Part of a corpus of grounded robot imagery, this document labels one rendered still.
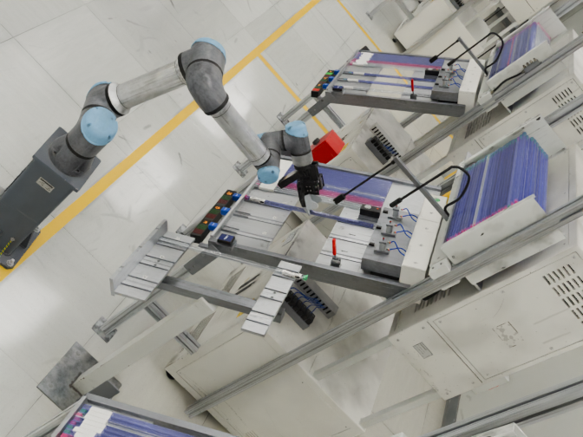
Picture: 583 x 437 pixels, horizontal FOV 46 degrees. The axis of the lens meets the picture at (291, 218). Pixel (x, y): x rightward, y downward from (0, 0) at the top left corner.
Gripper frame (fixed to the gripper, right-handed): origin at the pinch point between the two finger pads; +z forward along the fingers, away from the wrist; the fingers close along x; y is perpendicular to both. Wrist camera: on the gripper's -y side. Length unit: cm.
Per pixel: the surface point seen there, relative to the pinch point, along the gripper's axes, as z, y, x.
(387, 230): 1.1, 32.9, -12.2
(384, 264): 4.4, 35.0, -28.2
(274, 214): -2.0, -11.1, -5.9
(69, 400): 40, -80, -68
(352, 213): 4.9, 15.1, 6.0
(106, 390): -4, -24, -103
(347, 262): 6.4, 20.9, -24.6
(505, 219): -15, 74, -34
